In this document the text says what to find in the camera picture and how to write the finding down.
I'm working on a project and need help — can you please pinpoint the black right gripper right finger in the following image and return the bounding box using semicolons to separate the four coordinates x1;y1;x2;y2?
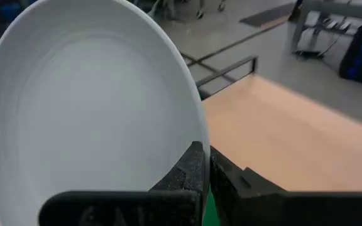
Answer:
209;146;362;226

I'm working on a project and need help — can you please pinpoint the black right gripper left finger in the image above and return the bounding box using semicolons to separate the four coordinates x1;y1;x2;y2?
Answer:
38;140;207;226

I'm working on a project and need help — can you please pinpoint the green table mat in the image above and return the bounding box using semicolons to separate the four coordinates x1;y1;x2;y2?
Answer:
0;180;221;226

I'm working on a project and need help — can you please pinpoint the grey metal table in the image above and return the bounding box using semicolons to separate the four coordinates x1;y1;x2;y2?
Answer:
289;0;362;60

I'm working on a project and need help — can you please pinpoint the black floor mat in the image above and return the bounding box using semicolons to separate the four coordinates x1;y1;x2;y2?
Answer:
239;2;297;28

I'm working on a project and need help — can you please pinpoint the wooden shelf with black frame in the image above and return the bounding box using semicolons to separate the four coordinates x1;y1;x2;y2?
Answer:
195;55;362;193

